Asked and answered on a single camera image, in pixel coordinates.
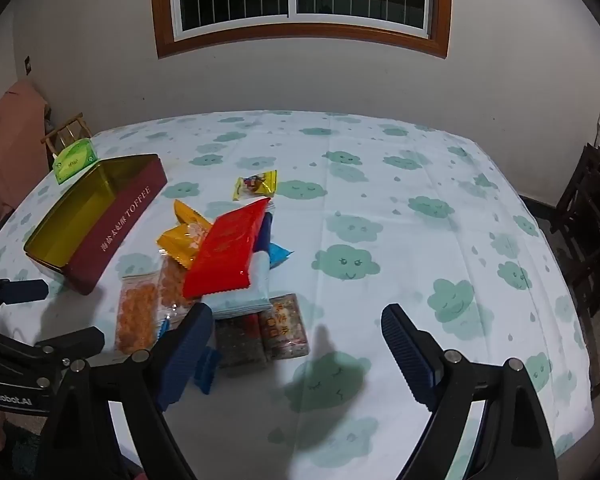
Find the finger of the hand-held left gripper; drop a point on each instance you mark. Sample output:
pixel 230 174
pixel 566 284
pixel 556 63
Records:
pixel 25 291
pixel 75 342

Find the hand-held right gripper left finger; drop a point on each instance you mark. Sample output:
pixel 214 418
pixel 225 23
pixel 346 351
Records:
pixel 185 355

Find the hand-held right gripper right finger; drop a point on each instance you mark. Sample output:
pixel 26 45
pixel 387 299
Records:
pixel 410 355

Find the dark speckled snack block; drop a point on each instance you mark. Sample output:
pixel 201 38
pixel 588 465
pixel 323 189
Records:
pixel 240 345

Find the blue and grey snack packet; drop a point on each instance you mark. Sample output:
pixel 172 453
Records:
pixel 255 290

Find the red patterned snack pack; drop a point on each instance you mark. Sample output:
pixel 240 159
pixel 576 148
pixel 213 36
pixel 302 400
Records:
pixel 282 327

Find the red snack packet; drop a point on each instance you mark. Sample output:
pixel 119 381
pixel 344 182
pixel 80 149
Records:
pixel 220 255

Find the maroon tin box gold inside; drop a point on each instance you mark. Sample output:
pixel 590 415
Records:
pixel 115 230

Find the orange snack packet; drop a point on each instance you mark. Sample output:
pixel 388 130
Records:
pixel 187 212
pixel 180 245

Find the light blue snack packet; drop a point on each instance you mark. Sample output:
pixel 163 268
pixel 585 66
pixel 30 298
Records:
pixel 278 255

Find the clear bag of orange snacks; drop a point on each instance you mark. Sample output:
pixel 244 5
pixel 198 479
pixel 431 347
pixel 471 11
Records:
pixel 135 310
pixel 172 290

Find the cloud print tablecloth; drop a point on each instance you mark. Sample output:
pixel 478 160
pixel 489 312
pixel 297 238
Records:
pixel 380 260

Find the green tissue pack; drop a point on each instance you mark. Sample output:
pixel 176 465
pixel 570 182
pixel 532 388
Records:
pixel 72 160

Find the yellow candy packet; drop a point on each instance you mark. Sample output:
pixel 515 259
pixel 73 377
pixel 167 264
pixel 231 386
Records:
pixel 255 185

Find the dark wooden chair right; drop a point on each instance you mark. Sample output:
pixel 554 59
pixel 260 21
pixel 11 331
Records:
pixel 585 200

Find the wooden framed window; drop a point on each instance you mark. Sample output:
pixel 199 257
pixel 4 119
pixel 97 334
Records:
pixel 300 35

